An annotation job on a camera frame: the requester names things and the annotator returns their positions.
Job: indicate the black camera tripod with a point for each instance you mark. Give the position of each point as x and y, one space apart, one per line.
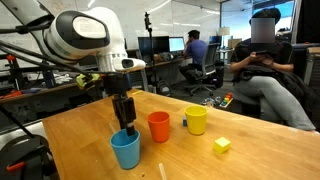
150 50

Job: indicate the yellow cube block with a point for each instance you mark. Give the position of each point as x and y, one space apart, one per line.
222 145

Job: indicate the black bag orange clamps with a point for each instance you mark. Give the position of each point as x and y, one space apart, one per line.
23 156

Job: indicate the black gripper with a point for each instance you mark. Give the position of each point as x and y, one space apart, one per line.
116 85

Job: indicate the blue plastic cup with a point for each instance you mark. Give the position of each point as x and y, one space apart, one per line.
126 151

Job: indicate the orange plastic cup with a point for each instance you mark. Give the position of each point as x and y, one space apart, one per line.
159 128

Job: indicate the lit computer monitor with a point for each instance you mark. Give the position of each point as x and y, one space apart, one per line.
176 44

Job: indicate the blue cube block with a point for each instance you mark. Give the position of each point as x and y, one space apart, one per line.
184 121

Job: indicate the black jacket on lap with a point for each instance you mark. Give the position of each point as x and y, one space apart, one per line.
283 78

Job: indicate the clear plastic bag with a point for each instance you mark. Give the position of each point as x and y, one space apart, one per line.
210 101

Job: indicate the black office chair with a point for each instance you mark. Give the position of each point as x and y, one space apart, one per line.
205 70

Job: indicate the person in blue shirt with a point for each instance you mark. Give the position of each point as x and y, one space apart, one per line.
195 53

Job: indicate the seated person black shirt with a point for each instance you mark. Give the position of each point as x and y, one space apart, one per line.
266 93

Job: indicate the dark computer monitor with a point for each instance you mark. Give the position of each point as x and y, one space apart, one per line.
153 45

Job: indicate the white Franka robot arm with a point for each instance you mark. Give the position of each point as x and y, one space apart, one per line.
83 30

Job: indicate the colourful toy xylophone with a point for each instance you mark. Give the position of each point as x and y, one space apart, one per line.
226 100

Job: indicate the yellow plastic cup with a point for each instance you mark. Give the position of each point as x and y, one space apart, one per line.
196 121

